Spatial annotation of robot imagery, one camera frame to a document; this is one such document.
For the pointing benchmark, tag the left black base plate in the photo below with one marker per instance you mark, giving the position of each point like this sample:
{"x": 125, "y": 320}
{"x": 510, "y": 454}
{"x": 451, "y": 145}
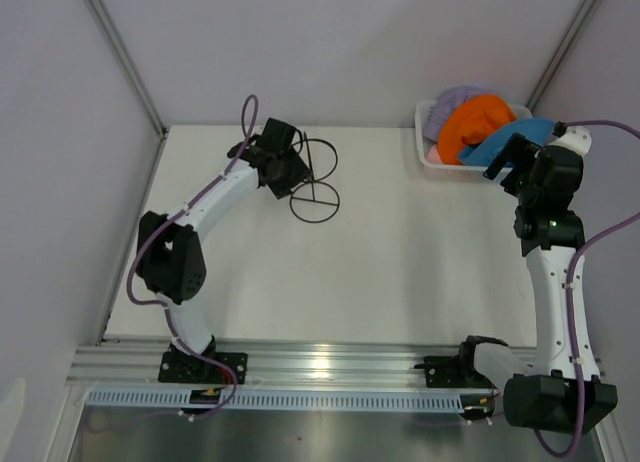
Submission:
{"x": 235, "y": 367}

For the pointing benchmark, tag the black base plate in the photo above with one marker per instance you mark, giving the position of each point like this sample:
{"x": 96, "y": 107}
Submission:
{"x": 451, "y": 372}
{"x": 235, "y": 367}

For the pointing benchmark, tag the purple bucket hat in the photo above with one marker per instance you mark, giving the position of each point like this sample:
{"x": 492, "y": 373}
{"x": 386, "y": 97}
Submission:
{"x": 445, "y": 105}

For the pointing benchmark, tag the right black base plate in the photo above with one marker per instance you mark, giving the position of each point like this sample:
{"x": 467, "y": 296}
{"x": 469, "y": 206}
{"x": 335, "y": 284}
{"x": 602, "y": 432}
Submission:
{"x": 451, "y": 372}

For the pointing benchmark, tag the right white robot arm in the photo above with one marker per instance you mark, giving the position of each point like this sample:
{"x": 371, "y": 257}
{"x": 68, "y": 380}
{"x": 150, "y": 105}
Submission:
{"x": 562, "y": 390}

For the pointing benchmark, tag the blue bucket hat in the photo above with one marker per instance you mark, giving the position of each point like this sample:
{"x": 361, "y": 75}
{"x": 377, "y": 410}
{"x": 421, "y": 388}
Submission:
{"x": 537, "y": 130}

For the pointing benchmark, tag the white plastic basket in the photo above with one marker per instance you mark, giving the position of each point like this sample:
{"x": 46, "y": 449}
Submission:
{"x": 443, "y": 172}

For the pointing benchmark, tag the aluminium mounting rail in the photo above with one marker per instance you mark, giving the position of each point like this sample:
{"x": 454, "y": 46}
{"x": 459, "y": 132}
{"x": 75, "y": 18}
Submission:
{"x": 271, "y": 365}

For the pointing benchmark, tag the orange bucket hat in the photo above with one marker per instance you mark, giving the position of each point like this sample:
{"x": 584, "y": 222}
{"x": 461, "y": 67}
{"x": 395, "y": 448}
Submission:
{"x": 471, "y": 124}

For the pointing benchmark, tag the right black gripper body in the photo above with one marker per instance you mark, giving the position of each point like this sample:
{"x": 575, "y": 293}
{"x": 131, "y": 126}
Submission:
{"x": 517, "y": 182}

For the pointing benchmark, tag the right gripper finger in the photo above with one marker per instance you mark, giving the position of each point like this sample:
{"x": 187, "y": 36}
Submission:
{"x": 499, "y": 168}
{"x": 519, "y": 150}

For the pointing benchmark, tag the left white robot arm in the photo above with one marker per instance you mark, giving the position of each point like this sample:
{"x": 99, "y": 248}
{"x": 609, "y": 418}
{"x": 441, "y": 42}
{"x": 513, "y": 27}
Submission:
{"x": 169, "y": 256}

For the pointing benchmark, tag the pink bucket hat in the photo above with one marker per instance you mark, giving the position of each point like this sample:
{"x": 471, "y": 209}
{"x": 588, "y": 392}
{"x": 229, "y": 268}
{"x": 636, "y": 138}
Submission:
{"x": 433, "y": 156}

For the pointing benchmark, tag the black wire hat stand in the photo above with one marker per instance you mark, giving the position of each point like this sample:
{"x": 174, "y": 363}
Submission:
{"x": 315, "y": 200}

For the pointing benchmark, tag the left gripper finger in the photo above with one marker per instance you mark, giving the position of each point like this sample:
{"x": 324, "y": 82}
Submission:
{"x": 276, "y": 135}
{"x": 282, "y": 185}

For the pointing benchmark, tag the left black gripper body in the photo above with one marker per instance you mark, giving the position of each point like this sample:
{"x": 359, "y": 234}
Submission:
{"x": 282, "y": 157}

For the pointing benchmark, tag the white slotted cable duct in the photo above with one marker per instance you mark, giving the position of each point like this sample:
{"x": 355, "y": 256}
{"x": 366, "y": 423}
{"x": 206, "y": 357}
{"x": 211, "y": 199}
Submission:
{"x": 270, "y": 399}

